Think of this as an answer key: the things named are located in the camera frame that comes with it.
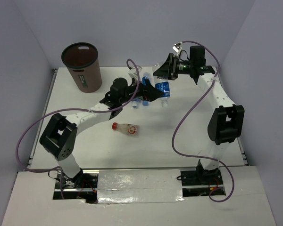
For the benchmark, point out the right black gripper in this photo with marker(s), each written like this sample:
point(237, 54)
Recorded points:
point(169, 68)

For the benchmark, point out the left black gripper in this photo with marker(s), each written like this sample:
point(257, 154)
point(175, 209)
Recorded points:
point(149, 92)

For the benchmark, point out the crushed blue label bottle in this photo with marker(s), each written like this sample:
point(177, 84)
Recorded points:
point(161, 84)

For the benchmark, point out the bottle with red cap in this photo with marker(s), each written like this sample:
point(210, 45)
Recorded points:
point(126, 128)

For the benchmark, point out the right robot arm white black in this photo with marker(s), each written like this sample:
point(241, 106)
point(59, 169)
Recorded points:
point(225, 124)

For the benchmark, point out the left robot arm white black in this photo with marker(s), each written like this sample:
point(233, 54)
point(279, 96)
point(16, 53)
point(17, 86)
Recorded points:
point(60, 134)

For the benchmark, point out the brown cylindrical waste bin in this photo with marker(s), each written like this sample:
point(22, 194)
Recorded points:
point(81, 60)

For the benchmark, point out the blue label bottle white cap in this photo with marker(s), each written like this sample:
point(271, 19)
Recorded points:
point(135, 104)

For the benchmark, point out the clear bottle blue cap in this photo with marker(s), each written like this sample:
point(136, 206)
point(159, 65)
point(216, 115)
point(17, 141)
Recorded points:
point(145, 79)

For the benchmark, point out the silver foil tape sheet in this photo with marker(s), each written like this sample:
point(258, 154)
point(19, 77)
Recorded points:
point(139, 186)

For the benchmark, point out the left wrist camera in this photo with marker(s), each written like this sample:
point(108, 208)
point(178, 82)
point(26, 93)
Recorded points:
point(133, 73)

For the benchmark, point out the aluminium mounting rail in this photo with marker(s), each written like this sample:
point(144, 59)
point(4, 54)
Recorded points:
point(87, 191)

